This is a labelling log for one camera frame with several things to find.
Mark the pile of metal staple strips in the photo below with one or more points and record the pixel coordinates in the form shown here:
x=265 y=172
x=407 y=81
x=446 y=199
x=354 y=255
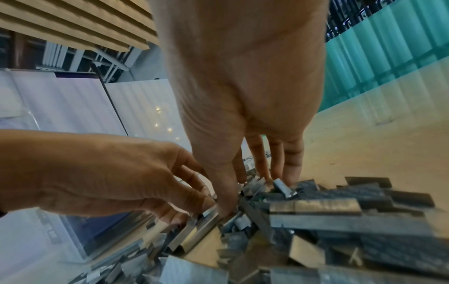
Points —
x=330 y=222

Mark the person's left hand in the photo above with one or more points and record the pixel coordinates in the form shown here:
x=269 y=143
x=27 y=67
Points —
x=91 y=172

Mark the person's right hand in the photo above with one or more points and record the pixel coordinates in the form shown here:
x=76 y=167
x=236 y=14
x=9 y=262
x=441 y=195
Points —
x=242 y=72

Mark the green curtain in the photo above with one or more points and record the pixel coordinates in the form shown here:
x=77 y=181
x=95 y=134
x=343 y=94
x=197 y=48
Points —
x=386 y=50

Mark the black metal railing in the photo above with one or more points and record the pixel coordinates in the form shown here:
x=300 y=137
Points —
x=351 y=16

